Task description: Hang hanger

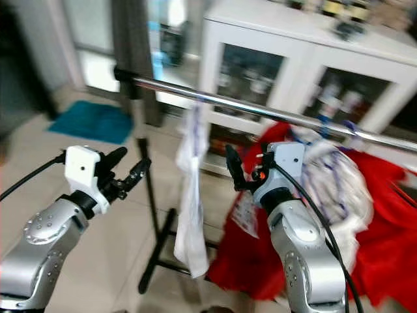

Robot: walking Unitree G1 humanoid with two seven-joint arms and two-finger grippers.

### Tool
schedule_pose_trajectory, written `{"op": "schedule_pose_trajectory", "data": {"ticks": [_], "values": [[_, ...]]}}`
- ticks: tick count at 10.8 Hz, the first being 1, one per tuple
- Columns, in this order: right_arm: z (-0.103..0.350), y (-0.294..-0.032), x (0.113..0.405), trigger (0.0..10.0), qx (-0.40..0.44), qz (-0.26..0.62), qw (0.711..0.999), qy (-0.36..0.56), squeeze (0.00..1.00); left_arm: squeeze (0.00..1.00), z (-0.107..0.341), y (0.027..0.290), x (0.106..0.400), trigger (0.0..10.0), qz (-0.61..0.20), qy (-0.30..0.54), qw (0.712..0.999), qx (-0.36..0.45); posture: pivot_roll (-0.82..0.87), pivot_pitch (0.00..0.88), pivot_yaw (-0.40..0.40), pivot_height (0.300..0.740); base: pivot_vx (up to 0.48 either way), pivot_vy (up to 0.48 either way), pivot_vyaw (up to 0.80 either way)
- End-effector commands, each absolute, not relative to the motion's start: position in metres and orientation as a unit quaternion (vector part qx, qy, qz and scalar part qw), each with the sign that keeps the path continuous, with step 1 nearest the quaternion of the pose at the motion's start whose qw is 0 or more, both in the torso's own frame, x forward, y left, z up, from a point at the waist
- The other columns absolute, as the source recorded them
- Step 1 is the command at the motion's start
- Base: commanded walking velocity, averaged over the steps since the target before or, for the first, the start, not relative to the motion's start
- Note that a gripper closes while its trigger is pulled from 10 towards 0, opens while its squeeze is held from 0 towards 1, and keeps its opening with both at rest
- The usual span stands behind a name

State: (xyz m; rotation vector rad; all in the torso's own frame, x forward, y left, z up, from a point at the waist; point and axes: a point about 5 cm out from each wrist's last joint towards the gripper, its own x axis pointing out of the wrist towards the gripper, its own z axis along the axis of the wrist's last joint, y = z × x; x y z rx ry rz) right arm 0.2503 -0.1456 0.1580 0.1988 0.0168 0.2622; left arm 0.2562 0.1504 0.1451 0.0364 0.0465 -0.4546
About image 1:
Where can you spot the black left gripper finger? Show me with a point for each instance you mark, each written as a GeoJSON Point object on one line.
{"type": "Point", "coordinates": [114, 158]}
{"type": "Point", "coordinates": [137, 175]}

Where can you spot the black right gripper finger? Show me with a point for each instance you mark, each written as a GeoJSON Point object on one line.
{"type": "Point", "coordinates": [267, 151]}
{"type": "Point", "coordinates": [237, 169]}

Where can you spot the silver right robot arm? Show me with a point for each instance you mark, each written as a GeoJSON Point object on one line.
{"type": "Point", "coordinates": [306, 261]}

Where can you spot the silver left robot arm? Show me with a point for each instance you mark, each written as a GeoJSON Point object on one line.
{"type": "Point", "coordinates": [39, 254]}

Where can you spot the teal floor mat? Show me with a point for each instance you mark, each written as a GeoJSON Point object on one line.
{"type": "Point", "coordinates": [91, 122]}

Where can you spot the white shirt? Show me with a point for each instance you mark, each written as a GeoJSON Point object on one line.
{"type": "Point", "coordinates": [192, 228]}

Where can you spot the cream striped garment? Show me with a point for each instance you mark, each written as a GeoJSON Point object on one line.
{"type": "Point", "coordinates": [345, 195]}

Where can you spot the white glass-door cabinet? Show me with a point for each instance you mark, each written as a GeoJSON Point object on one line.
{"type": "Point", "coordinates": [293, 32]}

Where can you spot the dark grey curtain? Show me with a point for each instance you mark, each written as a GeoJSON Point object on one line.
{"type": "Point", "coordinates": [129, 32]}

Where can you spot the grey utility box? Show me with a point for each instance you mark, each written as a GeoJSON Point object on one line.
{"type": "Point", "coordinates": [172, 45]}

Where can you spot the glass sliding door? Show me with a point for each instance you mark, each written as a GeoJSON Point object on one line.
{"type": "Point", "coordinates": [91, 26]}

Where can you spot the black bundle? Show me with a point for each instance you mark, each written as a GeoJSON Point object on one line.
{"type": "Point", "coordinates": [348, 29]}

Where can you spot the large red garment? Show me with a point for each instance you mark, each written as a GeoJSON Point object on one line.
{"type": "Point", "coordinates": [391, 248]}

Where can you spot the black furniture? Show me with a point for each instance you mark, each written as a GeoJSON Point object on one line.
{"type": "Point", "coordinates": [16, 39]}

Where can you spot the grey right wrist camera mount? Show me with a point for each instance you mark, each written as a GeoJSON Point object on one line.
{"type": "Point", "coordinates": [290, 160]}

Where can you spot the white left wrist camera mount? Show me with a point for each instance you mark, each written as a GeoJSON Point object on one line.
{"type": "Point", "coordinates": [83, 168]}

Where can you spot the chrome clothes rail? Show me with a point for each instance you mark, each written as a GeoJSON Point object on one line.
{"type": "Point", "coordinates": [234, 104]}

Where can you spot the small picture frame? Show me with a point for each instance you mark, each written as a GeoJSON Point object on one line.
{"type": "Point", "coordinates": [356, 8]}
{"type": "Point", "coordinates": [333, 6]}

